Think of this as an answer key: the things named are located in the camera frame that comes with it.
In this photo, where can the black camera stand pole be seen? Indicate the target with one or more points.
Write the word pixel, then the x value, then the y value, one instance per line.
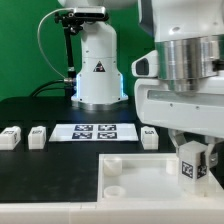
pixel 71 71

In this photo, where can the sheet with marker tags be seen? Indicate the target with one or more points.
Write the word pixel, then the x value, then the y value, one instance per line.
pixel 94 132

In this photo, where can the white square table top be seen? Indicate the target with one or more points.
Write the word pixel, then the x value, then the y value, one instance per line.
pixel 146 177

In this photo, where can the white L-shaped fence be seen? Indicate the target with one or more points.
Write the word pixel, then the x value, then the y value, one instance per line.
pixel 196 211

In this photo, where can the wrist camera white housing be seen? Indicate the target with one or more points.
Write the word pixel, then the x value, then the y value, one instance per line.
pixel 146 66

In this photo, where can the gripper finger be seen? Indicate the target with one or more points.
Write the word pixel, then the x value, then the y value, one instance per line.
pixel 177 138
pixel 211 154

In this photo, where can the black camera on stand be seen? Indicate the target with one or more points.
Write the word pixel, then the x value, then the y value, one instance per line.
pixel 90 13

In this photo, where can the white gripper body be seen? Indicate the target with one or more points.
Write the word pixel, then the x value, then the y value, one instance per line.
pixel 201 112

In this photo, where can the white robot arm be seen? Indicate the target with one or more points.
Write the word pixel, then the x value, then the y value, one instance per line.
pixel 180 84

